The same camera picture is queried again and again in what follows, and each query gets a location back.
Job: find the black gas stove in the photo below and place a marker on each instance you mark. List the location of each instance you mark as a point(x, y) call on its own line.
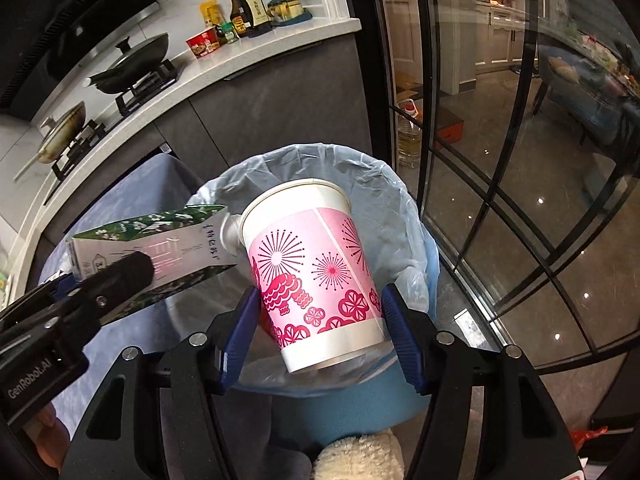
point(135, 95)

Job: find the green flowered milk carton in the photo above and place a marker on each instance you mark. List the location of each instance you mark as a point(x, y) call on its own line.
point(165, 240)

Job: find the dark soy sauce bottle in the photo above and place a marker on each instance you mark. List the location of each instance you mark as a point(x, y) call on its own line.
point(255, 7)

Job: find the pink printed paper cup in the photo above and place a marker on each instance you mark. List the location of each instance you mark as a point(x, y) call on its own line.
point(310, 270)

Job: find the small green-lidded spice jar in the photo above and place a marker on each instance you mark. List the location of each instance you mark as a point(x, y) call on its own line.
point(230, 34)

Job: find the orange plastic bag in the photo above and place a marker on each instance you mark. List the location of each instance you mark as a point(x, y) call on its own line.
point(587, 440)

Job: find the red instant noodle cup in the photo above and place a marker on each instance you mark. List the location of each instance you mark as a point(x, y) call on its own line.
point(202, 45)

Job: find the teal stool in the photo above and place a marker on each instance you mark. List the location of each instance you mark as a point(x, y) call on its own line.
point(350, 410)

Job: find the orange cardboard box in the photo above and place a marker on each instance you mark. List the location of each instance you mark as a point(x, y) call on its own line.
point(447, 132)

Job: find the trash bin with plastic liner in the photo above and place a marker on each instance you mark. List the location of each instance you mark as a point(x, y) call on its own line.
point(350, 175)

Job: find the cream fluffy cushion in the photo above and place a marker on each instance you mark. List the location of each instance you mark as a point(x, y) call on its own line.
point(360, 460)

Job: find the yellow seasoning packet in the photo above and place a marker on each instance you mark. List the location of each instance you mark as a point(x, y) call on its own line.
point(210, 12)

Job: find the yellow cooking oil bottle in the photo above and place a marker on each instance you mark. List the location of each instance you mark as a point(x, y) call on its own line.
point(410, 140)

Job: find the black range hood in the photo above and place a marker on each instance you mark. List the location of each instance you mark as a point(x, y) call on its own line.
point(75, 20)

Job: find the person's left hand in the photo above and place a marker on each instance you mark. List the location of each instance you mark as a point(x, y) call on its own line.
point(50, 435)

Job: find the grey-blue plush mat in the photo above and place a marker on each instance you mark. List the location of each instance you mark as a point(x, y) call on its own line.
point(125, 195)

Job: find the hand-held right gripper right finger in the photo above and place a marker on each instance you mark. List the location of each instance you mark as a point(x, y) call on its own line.
point(402, 340)

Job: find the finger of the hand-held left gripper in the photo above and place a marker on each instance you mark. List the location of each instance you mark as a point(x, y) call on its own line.
point(62, 285)
point(115, 285)

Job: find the grey kitchen cabinet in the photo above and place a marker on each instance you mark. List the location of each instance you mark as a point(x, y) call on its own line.
point(280, 100)

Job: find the frying pan with glass lid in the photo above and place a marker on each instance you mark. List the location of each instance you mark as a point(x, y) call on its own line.
point(60, 135)

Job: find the black framed glass door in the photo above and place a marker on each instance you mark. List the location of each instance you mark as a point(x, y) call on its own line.
point(427, 110)

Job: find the blue dining table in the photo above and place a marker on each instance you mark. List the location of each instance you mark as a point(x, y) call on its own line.
point(590, 105)

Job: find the condiment jar set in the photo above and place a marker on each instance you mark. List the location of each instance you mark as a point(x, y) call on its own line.
point(285, 7)

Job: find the yellow-capped brown sauce bottle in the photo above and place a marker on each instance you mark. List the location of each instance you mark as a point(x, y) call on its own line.
point(238, 20)

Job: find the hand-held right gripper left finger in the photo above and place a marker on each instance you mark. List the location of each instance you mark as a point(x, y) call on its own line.
point(240, 340)

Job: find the black wok with lid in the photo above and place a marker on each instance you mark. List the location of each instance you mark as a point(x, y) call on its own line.
point(135, 57)

